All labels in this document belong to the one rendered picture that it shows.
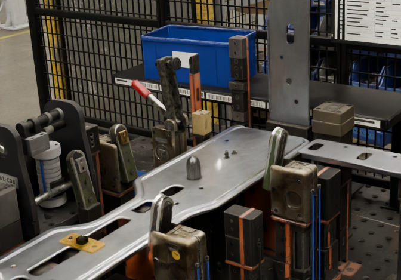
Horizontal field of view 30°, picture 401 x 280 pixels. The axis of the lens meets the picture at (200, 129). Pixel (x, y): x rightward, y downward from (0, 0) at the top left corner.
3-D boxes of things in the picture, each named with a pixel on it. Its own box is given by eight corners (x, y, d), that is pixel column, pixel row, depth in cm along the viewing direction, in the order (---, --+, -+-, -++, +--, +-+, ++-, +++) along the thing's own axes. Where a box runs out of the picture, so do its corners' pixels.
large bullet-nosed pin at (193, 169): (196, 188, 159) (194, 159, 157) (184, 185, 161) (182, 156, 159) (204, 182, 161) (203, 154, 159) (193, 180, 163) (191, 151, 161)
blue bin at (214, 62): (233, 88, 209) (231, 43, 205) (142, 78, 224) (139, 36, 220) (258, 73, 223) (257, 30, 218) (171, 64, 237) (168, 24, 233)
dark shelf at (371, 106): (388, 131, 180) (388, 119, 179) (110, 84, 231) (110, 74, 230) (420, 105, 197) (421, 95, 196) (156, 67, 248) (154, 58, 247)
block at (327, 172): (327, 297, 169) (329, 182, 159) (284, 283, 175) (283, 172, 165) (346, 277, 176) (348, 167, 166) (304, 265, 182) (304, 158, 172)
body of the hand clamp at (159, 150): (181, 264, 185) (172, 131, 173) (159, 257, 189) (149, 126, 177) (195, 253, 190) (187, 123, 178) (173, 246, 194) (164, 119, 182)
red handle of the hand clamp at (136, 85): (175, 123, 173) (128, 80, 178) (171, 130, 175) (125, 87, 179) (185, 118, 177) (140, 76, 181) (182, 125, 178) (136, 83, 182)
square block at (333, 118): (339, 249, 188) (341, 113, 176) (311, 241, 193) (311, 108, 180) (353, 236, 194) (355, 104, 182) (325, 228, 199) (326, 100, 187)
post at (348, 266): (351, 278, 175) (353, 165, 165) (309, 265, 181) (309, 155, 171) (363, 266, 180) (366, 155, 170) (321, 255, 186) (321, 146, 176)
